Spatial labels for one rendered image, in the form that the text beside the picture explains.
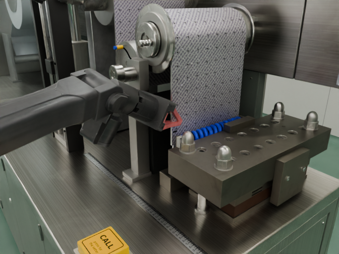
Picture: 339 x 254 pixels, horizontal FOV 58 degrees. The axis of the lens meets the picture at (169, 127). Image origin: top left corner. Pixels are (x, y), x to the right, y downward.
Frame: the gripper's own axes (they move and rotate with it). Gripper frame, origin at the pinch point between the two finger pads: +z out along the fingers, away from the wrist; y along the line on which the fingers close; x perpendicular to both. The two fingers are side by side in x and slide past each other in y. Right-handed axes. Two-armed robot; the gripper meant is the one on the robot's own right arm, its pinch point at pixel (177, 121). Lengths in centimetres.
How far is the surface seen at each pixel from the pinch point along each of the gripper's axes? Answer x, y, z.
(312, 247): -16.2, 25.6, 37.7
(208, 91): 9.4, 0.2, 5.2
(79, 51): 10, -75, 4
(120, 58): 9.1, -22.0, -7.5
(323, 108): 67, -87, 266
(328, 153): 25, -60, 254
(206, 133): 0.0, 3.5, 6.9
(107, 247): -25.3, 11.4, -14.5
